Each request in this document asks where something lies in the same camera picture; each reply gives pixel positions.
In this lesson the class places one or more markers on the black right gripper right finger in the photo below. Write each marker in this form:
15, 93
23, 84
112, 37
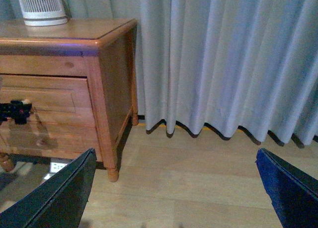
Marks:
293, 193

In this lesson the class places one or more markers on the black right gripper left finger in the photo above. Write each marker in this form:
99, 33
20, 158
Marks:
57, 203

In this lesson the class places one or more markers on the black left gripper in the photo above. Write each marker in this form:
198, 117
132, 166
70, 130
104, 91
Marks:
18, 110

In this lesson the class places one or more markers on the wooden drawer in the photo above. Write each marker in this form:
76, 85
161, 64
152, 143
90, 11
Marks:
61, 100
48, 139

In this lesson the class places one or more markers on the floor power socket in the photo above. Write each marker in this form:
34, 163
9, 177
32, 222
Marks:
56, 164

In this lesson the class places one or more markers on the wooden nightstand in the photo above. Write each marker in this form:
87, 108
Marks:
99, 50

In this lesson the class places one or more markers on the white air purifier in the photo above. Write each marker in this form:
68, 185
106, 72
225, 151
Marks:
43, 12

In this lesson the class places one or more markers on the grey curtain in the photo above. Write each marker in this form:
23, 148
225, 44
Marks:
223, 63

